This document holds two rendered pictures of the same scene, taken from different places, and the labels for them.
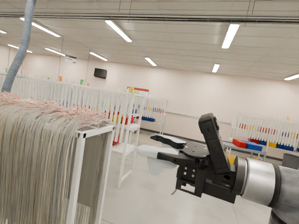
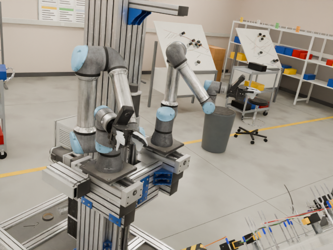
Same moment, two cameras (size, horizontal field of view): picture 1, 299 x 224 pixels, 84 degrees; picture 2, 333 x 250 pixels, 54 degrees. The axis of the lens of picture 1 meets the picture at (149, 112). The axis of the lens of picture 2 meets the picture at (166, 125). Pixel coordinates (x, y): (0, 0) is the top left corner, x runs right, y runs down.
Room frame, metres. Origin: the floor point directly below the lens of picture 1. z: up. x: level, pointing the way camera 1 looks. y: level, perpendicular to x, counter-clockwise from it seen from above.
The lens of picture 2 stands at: (1.15, 0.68, 2.05)
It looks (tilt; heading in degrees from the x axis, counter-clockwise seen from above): 21 degrees down; 216
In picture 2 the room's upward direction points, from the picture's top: 8 degrees clockwise
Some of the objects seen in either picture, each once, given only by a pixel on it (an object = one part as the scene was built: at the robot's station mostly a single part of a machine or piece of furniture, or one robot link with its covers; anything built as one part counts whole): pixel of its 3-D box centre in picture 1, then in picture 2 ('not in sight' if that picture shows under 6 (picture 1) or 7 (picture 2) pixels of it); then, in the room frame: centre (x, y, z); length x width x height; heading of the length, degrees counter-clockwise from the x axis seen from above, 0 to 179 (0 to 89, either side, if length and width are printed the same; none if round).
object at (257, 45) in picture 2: not in sight; (256, 66); (-6.34, -2.43, 0.83); 1.18 x 0.72 x 1.65; 165
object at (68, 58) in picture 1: (71, 54); not in sight; (7.28, 3.72, 2.96); 0.46 x 0.02 x 0.68; 127
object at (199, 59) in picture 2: not in sight; (183, 68); (-4.11, -2.97, 0.83); 1.18 x 0.72 x 1.65; 164
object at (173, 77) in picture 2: not in sight; (172, 83); (-0.56, -0.58, 1.54); 0.15 x 0.12 x 0.55; 30
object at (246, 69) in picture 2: not in sight; (253, 89); (-5.23, -1.91, 0.54); 0.99 x 0.50 x 1.08; 167
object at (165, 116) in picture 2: not in sight; (165, 118); (-0.45, -0.51, 1.33); 0.13 x 0.12 x 0.14; 30
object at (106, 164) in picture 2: not in sight; (109, 158); (0.05, -0.48, 1.21); 0.15 x 0.15 x 0.10
